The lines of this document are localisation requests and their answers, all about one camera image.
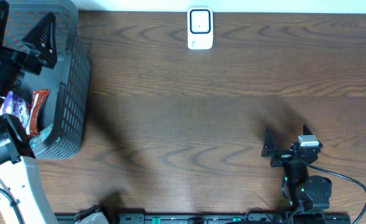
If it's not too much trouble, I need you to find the grey plastic mesh basket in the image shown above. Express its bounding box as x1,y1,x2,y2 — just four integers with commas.
4,0,91,159

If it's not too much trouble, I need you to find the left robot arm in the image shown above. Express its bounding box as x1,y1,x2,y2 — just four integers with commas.
0,1,58,223

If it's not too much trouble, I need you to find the purple snack bag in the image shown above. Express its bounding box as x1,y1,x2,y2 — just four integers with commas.
0,91,31,128

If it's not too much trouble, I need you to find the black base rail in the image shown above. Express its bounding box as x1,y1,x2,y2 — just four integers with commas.
55,212,352,224

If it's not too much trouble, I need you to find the red-brown snack bar wrapper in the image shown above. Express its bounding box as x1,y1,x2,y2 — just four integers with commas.
26,90,50,138

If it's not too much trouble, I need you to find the green wet wipes pack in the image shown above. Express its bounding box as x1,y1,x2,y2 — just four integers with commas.
30,123,54,149

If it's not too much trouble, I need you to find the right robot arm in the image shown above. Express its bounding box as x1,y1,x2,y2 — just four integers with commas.
261,125,332,223

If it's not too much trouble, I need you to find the white barcode scanner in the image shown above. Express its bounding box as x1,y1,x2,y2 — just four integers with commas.
187,7,214,50

